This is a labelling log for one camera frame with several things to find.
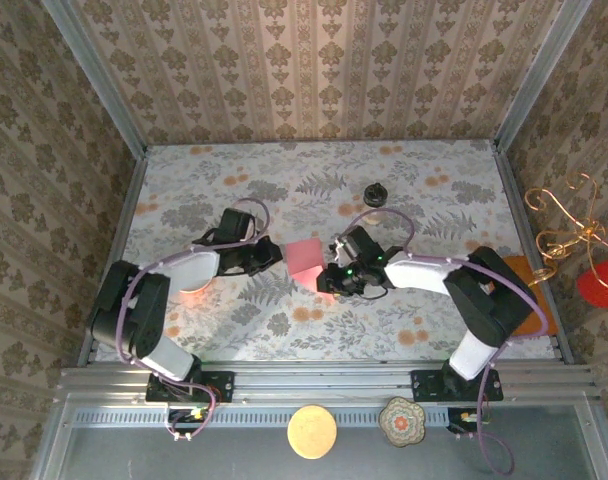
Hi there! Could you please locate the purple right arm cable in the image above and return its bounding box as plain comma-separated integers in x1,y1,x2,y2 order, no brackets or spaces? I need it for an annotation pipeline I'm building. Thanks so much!
351,208,548,475

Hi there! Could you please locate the red ball ornament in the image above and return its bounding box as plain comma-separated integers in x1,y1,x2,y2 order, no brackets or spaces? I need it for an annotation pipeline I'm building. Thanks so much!
576,258,608,309

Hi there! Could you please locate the round cork coaster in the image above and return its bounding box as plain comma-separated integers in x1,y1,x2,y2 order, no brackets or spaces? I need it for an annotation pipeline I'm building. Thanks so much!
286,404,338,460

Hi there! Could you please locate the slotted grey cable duct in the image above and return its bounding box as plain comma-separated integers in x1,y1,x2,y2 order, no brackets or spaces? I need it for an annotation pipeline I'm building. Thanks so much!
66,408,585,429

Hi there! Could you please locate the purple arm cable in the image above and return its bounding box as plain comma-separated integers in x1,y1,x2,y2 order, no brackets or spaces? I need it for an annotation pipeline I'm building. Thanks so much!
351,208,548,475
117,198,271,442

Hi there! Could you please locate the aluminium side rail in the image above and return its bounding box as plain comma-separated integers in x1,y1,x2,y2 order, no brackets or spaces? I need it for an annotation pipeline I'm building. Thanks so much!
77,149,148,367
492,142,576,365

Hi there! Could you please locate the aluminium frame post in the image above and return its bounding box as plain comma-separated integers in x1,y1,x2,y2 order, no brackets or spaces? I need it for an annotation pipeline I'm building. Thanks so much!
41,0,148,157
493,0,593,151

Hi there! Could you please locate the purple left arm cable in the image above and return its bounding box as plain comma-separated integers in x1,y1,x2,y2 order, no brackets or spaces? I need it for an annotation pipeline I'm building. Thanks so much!
117,198,271,442

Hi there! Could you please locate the patterned flower-shaped coaster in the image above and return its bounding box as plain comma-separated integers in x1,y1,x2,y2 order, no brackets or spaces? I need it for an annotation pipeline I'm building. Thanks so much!
378,396,427,448

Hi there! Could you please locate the small black controller board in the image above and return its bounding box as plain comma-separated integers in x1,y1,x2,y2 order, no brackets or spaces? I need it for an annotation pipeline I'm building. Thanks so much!
164,405,210,435
446,407,493,435

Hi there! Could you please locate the orange rectangular mat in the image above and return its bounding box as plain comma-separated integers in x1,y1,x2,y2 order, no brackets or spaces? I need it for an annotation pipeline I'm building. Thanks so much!
503,255,559,340

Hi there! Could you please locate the gold wire ornament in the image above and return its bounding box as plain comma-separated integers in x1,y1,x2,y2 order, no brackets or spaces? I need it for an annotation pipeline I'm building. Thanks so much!
524,172,608,287

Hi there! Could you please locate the aluminium front rail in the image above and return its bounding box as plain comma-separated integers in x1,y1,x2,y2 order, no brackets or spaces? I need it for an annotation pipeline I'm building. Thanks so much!
58,360,598,402

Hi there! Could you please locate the pink square paper sheet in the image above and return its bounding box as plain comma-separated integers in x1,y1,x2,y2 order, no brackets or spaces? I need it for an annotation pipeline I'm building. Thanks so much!
285,238,336,301

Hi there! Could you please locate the small black round object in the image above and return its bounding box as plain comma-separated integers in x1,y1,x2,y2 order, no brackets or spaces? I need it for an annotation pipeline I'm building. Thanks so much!
362,182,389,225

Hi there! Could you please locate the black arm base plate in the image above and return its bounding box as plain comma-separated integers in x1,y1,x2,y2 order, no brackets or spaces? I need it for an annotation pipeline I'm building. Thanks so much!
144,370,236,404
411,368,504,403

